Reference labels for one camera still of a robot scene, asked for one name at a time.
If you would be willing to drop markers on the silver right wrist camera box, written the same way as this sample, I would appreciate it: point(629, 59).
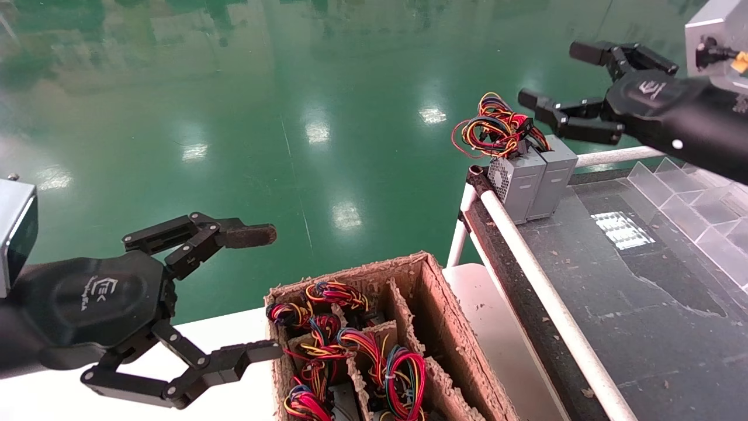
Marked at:
point(721, 23)

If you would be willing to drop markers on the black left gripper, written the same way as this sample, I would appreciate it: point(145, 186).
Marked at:
point(93, 304)

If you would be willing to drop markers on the brown cardboard divider box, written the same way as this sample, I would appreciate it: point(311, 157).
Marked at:
point(461, 351)

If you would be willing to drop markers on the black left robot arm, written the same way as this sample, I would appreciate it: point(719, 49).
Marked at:
point(11, 351)

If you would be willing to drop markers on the black pipe joint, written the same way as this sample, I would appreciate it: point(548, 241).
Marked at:
point(478, 178)

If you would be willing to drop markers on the clear acrylic divider tray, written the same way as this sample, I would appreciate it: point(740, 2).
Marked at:
point(701, 222)

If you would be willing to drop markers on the left gripper finger worn pad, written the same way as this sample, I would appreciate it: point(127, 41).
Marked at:
point(251, 235)

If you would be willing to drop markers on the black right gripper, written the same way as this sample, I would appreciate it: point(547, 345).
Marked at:
point(678, 117)

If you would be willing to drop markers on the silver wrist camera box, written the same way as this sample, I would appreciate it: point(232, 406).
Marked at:
point(721, 23)
point(14, 234)

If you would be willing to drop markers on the white rear rail pipe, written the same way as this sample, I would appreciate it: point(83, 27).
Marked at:
point(619, 156)

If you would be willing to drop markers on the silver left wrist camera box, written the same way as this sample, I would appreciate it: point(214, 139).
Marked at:
point(14, 234)

